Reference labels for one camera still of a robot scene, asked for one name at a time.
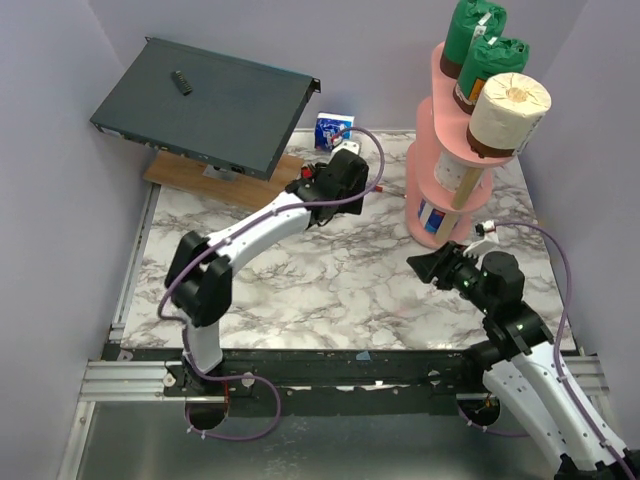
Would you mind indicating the small black connector strip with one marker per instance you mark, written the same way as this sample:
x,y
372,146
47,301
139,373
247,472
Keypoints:
x,y
181,83

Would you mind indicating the blue Tempo roll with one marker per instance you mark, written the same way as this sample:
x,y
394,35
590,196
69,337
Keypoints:
x,y
430,217

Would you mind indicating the white floral paper towel roll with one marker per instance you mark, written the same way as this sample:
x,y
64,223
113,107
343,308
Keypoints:
x,y
449,172

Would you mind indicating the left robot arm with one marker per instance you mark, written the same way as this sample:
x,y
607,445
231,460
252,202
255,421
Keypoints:
x,y
199,280

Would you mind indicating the pink three-tier shelf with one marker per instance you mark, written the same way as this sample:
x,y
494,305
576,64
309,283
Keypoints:
x,y
441,126

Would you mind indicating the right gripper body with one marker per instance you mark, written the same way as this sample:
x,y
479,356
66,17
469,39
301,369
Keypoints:
x,y
446,268

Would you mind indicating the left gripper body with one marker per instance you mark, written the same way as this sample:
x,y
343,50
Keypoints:
x,y
356,192

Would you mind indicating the black metal base rail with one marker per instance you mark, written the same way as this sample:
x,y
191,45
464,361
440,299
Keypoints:
x,y
329,383

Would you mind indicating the wooden board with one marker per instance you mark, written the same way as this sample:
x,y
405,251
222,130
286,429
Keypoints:
x,y
204,180

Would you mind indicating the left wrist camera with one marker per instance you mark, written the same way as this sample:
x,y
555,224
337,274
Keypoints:
x,y
347,145

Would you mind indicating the blue handled screwdriver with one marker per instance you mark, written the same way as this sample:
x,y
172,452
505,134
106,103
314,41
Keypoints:
x,y
389,191

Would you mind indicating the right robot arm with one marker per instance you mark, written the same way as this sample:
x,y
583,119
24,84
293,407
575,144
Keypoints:
x,y
520,366

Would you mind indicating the dark grey network switch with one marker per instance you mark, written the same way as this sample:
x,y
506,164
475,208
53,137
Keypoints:
x,y
239,116

